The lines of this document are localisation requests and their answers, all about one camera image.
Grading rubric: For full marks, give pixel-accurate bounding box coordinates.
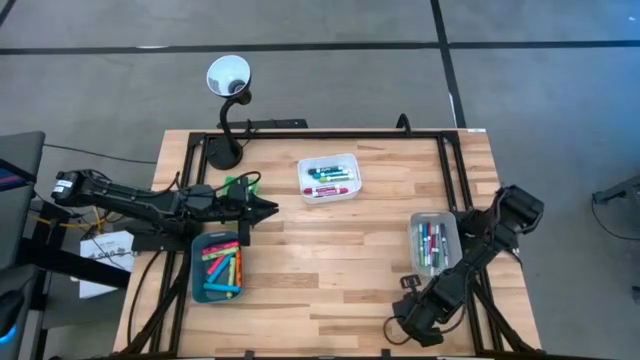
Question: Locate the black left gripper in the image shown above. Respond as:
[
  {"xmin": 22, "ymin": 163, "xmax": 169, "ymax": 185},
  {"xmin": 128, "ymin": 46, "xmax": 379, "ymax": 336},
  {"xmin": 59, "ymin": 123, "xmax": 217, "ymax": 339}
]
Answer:
[{"xmin": 214, "ymin": 174, "xmax": 280, "ymax": 247}]

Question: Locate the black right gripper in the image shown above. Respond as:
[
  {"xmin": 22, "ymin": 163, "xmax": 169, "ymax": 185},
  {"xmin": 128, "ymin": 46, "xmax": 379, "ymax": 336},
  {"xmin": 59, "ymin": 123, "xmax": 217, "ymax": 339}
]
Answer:
[{"xmin": 392, "ymin": 273, "xmax": 454, "ymax": 349}]

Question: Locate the green plastic mesh basket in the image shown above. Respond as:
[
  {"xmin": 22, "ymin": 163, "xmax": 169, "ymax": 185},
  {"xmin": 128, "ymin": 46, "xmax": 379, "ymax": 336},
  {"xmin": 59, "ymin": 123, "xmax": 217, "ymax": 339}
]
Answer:
[{"xmin": 223, "ymin": 174, "xmax": 261, "ymax": 197}]

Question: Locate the slim green highlighter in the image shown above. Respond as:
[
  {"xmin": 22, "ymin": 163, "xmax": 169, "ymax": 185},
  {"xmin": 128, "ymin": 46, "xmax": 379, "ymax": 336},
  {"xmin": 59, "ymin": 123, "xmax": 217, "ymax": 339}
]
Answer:
[{"xmin": 201, "ymin": 248, "xmax": 241, "ymax": 262}]

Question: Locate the white plastic bin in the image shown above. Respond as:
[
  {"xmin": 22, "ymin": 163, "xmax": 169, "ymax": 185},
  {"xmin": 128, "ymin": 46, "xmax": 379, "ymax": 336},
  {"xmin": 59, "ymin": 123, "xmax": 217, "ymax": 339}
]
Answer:
[{"xmin": 297, "ymin": 152, "xmax": 363, "ymax": 205}]

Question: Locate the blue highlighter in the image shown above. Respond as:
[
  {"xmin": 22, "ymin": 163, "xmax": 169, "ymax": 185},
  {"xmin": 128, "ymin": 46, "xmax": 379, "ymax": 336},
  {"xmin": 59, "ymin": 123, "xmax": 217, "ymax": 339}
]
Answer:
[
  {"xmin": 207, "ymin": 255, "xmax": 232, "ymax": 284},
  {"xmin": 202, "ymin": 282, "xmax": 243, "ymax": 294}
]

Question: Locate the light green highlighter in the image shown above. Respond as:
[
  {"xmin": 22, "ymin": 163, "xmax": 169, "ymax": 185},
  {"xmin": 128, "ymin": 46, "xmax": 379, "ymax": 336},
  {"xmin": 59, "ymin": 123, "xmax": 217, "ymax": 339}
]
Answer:
[{"xmin": 225, "ymin": 257, "xmax": 237, "ymax": 300}]

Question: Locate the teal plastic bin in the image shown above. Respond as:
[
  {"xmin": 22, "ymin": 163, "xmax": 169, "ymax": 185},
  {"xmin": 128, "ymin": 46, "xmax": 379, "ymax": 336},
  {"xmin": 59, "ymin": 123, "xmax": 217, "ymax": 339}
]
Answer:
[{"xmin": 191, "ymin": 230, "xmax": 245, "ymax": 304}]

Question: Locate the clear plastic bin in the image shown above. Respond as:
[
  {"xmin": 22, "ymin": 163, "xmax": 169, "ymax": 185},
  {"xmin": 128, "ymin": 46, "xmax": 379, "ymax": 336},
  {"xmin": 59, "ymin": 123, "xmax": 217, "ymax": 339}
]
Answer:
[{"xmin": 409, "ymin": 210, "xmax": 464, "ymax": 278}]

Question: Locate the black gooseneck desk lamp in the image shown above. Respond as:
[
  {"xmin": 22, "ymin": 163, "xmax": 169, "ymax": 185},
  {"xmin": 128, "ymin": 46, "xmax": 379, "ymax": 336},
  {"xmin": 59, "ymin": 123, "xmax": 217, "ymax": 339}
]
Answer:
[{"xmin": 205, "ymin": 53, "xmax": 253, "ymax": 172}]

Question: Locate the black power strip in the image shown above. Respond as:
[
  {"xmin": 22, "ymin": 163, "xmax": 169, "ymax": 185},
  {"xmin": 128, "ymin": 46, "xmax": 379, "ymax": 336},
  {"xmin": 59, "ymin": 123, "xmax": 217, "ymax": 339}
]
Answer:
[{"xmin": 216, "ymin": 118, "xmax": 309, "ymax": 131}]

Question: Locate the white paper sheet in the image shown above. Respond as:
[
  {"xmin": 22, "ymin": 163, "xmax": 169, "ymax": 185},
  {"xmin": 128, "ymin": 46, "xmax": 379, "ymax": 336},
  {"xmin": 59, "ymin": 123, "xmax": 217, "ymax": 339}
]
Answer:
[{"xmin": 78, "ymin": 229, "xmax": 136, "ymax": 300}]

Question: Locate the black desk stand beam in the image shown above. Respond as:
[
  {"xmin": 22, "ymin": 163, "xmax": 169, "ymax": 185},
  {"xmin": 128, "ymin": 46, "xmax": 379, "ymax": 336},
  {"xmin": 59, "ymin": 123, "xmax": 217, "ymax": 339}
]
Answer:
[{"xmin": 17, "ymin": 198, "xmax": 132, "ymax": 291}]

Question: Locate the grey desk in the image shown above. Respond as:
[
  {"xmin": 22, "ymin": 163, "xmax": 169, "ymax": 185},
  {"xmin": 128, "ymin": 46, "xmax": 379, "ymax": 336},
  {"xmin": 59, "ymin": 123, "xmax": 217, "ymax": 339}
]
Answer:
[{"xmin": 0, "ymin": 130, "xmax": 47, "ymax": 360}]

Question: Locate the black computer mouse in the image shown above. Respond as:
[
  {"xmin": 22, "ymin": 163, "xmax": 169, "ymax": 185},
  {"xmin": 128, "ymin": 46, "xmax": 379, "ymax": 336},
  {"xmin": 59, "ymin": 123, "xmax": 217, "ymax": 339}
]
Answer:
[{"xmin": 0, "ymin": 288, "xmax": 26, "ymax": 346}]

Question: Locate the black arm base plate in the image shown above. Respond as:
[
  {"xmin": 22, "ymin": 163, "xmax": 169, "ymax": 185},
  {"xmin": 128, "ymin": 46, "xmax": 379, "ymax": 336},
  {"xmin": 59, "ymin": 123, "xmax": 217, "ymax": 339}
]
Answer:
[
  {"xmin": 130, "ymin": 219, "xmax": 204, "ymax": 253},
  {"xmin": 445, "ymin": 208, "xmax": 524, "ymax": 252}
]

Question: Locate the yellow cable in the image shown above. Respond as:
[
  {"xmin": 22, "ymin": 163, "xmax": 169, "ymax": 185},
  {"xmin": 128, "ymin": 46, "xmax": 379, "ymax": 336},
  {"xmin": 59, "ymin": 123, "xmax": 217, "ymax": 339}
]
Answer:
[{"xmin": 28, "ymin": 204, "xmax": 126, "ymax": 234}]

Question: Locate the black floor cable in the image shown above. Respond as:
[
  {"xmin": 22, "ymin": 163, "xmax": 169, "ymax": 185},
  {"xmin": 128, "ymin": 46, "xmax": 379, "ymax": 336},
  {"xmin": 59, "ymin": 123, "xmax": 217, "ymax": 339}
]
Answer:
[{"xmin": 43, "ymin": 143, "xmax": 159, "ymax": 167}]

